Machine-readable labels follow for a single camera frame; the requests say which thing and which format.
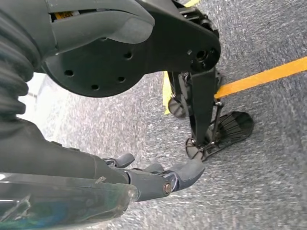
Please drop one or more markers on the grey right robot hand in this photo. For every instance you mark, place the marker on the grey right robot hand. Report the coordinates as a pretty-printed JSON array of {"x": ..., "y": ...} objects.
[{"x": 60, "y": 158}]

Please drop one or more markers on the yellow tape square outline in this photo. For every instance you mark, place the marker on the yellow tape square outline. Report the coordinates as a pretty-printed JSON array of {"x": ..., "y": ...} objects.
[{"x": 264, "y": 76}]

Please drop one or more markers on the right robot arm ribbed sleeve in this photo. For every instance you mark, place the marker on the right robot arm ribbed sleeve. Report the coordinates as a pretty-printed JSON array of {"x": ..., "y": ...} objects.
[{"x": 14, "y": 63}]

